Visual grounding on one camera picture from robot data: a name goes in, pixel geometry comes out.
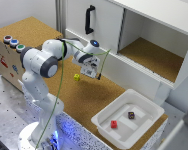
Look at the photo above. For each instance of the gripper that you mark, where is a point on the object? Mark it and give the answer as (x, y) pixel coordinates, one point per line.
(90, 67)

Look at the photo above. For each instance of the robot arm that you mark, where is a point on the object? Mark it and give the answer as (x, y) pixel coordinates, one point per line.
(37, 63)

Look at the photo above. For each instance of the yellow block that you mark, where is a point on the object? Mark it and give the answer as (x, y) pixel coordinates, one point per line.
(76, 77)

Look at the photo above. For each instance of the pink block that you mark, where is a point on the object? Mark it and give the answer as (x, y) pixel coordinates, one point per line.
(113, 124)

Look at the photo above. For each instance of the purple block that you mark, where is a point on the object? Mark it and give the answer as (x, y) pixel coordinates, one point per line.
(131, 115)

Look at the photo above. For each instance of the white sliding door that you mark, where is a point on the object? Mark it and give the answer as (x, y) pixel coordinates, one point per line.
(104, 23)

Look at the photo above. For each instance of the white cabinet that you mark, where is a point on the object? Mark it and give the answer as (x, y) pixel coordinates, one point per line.
(150, 50)

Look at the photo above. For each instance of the white plastic box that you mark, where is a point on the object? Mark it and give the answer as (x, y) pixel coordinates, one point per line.
(129, 118)

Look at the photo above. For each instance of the green button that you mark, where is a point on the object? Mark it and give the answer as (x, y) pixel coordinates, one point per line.
(20, 47)

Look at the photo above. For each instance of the blue button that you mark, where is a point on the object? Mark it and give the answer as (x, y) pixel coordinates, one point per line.
(14, 42)

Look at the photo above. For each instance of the red button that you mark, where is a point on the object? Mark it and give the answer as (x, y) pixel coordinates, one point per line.
(7, 38)

